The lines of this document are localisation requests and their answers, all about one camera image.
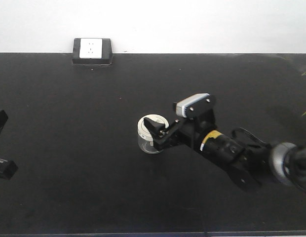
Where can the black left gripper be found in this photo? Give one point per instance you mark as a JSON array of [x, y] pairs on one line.
[[7, 167]]

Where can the glass jar with white lid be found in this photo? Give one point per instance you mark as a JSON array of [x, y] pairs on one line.
[[145, 140]]

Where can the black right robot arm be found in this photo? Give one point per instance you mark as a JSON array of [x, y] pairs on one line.
[[248, 161]]

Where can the black white power outlet box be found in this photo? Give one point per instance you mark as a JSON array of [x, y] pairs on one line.
[[92, 51]]

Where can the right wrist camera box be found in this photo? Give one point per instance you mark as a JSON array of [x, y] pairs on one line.
[[194, 105]]

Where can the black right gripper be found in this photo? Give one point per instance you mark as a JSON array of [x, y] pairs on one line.
[[184, 131]]

